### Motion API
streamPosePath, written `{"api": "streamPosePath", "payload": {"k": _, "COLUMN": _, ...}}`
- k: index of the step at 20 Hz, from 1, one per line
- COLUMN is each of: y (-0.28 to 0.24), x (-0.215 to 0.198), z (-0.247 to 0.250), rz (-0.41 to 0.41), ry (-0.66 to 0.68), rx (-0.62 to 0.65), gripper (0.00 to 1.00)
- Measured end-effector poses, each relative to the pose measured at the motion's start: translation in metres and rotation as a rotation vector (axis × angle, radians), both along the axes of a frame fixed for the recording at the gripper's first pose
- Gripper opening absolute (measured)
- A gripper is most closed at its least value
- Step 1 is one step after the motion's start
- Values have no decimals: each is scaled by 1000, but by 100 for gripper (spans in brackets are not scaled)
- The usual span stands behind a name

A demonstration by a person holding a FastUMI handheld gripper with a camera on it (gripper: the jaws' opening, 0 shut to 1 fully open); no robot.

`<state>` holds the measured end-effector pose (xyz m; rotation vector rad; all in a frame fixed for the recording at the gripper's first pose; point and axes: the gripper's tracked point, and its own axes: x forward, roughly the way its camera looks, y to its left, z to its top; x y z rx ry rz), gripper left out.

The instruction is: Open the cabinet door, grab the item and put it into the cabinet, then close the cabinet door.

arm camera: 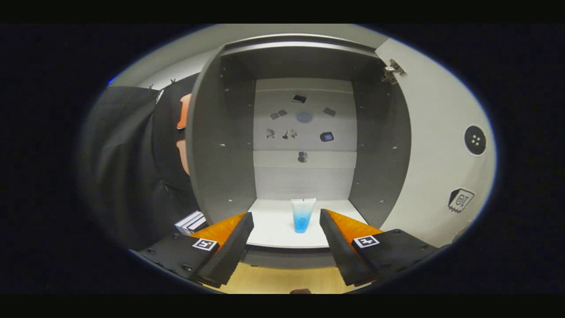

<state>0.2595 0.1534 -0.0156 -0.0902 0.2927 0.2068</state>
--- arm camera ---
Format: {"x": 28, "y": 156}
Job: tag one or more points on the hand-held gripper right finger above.
{"x": 397, "y": 251}

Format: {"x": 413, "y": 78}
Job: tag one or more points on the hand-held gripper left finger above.
{"x": 176, "y": 254}

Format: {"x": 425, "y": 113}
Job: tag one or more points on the white cabinet door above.
{"x": 432, "y": 176}

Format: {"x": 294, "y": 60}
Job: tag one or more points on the white cardboard box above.
{"x": 190, "y": 222}

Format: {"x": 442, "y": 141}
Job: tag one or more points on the grey cabinet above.
{"x": 220, "y": 176}

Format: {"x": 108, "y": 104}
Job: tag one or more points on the black backdrop cloth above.
{"x": 128, "y": 176}

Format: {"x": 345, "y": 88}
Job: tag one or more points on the blue translucent tube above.
{"x": 303, "y": 216}

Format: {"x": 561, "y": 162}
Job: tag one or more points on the metal door hinge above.
{"x": 392, "y": 70}

